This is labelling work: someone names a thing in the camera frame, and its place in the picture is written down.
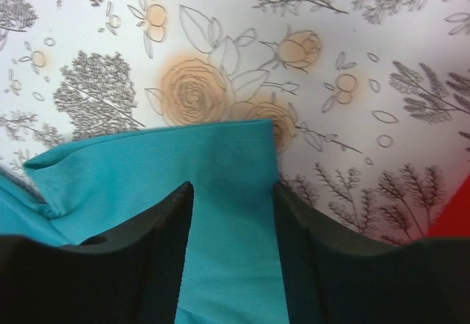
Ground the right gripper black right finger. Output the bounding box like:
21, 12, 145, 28
273, 182, 469, 323

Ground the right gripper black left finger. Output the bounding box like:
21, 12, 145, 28
1, 183, 194, 323

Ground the teal t-shirt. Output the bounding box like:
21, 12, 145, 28
1, 120, 288, 323

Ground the red plastic tray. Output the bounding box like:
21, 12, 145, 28
427, 177, 470, 238

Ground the floral patterned table mat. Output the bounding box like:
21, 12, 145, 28
1, 0, 469, 245

